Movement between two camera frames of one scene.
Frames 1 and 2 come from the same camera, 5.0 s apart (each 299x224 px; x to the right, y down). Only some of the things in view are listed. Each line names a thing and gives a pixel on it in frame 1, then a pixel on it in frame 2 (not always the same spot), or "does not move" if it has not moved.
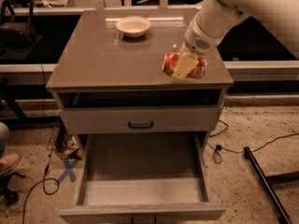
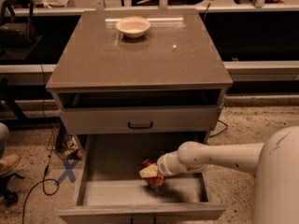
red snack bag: [171, 59] -> [153, 181]
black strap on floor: [10, 197] does not move
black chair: [18, 35] does not move
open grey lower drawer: [140, 177] does not move
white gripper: [199, 40] -> [163, 165]
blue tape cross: [69, 164] does not move
